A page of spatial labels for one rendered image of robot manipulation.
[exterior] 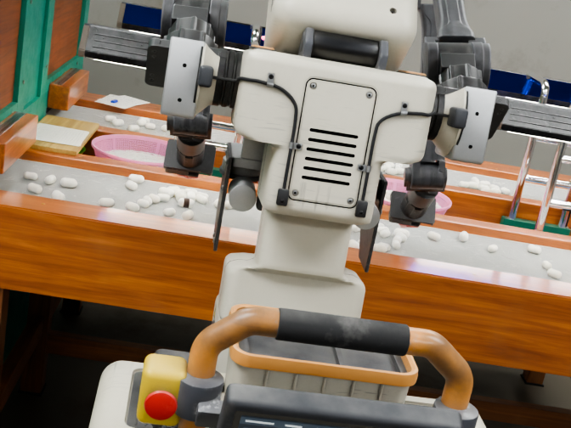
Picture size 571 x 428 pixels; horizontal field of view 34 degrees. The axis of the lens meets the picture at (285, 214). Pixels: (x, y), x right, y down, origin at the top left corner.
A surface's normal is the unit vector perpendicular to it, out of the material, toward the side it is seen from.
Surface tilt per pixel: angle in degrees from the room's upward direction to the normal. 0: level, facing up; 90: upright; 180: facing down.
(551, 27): 90
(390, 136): 82
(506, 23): 90
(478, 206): 90
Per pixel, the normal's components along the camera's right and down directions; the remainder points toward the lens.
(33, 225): 0.02, 0.31
